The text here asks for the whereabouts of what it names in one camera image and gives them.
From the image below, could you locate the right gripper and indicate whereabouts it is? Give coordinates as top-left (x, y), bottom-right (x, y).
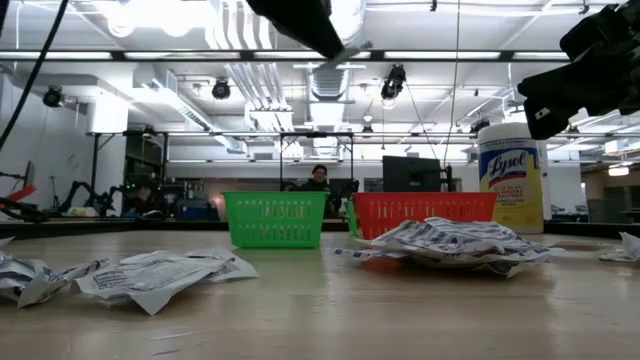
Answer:
top-left (517, 37), bottom-right (640, 141)

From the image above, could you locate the green plastic mesh basket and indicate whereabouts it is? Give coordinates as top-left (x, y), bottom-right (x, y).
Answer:
top-left (223, 191), bottom-right (330, 250)
top-left (343, 199), bottom-right (360, 238)

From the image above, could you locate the Lysol wipes canister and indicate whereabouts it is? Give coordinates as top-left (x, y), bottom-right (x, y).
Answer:
top-left (477, 122), bottom-right (547, 235)

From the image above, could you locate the black overhead light bar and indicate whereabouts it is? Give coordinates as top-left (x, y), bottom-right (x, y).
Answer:
top-left (0, 48), bottom-right (571, 64)

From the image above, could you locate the person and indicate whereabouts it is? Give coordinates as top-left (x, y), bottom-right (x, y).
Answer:
top-left (294, 163), bottom-right (351, 219)

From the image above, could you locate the black computer monitor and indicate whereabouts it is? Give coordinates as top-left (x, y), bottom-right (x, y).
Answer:
top-left (382, 155), bottom-right (444, 194)

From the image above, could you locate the red plastic mesh basket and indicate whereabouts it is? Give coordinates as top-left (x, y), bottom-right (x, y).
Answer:
top-left (351, 191), bottom-right (499, 241)

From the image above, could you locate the white packet at right edge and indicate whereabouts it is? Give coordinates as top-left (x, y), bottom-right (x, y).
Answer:
top-left (618, 230), bottom-right (640, 262)

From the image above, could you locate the dark equipment rack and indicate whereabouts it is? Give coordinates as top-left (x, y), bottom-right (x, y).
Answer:
top-left (123, 130), bottom-right (170, 217)

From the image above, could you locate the black red background device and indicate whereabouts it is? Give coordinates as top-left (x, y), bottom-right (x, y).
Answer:
top-left (0, 160), bottom-right (40, 224)

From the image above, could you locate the round silver air duct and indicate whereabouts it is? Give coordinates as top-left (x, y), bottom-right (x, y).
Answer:
top-left (295, 0), bottom-right (368, 103)

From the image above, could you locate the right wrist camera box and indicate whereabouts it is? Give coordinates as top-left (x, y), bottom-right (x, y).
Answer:
top-left (558, 2), bottom-right (640, 62)

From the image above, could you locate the black overhead camera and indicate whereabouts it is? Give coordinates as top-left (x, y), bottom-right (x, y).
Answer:
top-left (379, 63), bottom-right (408, 101)

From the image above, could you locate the thin hanging cable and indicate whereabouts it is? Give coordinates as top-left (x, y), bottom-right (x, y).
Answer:
top-left (441, 0), bottom-right (462, 169)

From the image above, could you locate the black background rig frame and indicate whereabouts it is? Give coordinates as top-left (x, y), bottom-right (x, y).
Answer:
top-left (278, 131), bottom-right (356, 194)

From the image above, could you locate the long black arm cable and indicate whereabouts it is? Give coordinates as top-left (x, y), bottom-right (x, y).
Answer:
top-left (0, 0), bottom-right (70, 151)

